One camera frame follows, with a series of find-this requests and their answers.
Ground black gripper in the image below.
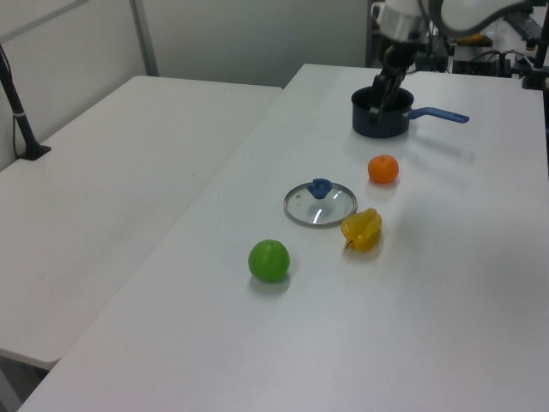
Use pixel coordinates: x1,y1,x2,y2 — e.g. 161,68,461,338
368,39,419,125

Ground glass lid with blue knob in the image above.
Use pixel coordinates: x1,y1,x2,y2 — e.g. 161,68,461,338
282,178,359,228

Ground dark blue saucepan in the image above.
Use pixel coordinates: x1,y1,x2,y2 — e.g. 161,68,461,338
350,85,470,139

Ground orange toy fruit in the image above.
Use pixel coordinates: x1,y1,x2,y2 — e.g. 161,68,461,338
367,154,400,185

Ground black electronics box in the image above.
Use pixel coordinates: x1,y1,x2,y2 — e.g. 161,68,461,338
452,50,514,78

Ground yellow and black tool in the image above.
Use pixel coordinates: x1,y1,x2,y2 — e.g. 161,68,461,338
449,33,494,47

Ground yellow toy starfruit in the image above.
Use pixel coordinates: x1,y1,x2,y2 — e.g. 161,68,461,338
341,207,383,253

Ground black clamp stand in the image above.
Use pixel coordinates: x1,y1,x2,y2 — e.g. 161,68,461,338
521,25,549,91

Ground green toy apple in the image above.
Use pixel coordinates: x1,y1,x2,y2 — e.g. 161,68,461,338
248,239,291,284

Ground black pole with white band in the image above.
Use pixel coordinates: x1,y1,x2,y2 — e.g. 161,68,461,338
0,42,51,162

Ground black ribbed rail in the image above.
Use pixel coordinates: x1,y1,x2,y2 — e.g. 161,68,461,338
504,11,548,44

